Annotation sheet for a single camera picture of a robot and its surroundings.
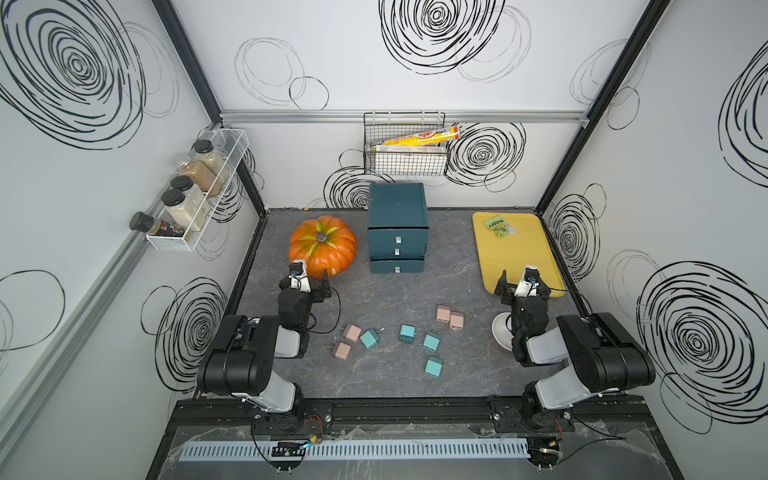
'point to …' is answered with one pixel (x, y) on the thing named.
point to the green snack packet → (498, 225)
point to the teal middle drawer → (397, 251)
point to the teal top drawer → (398, 236)
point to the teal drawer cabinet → (397, 204)
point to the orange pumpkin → (324, 243)
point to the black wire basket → (411, 159)
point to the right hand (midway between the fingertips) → (525, 276)
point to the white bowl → (502, 330)
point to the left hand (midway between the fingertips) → (308, 270)
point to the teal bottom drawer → (397, 266)
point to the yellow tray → (528, 246)
